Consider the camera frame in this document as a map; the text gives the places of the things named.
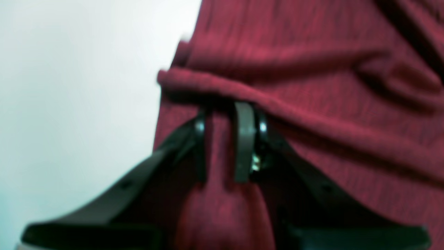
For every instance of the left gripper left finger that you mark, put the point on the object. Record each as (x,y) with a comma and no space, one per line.
(92,226)

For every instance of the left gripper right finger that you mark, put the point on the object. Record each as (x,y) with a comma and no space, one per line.
(308,210)

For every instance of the dark red t-shirt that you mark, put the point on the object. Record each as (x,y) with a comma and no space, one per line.
(355,86)

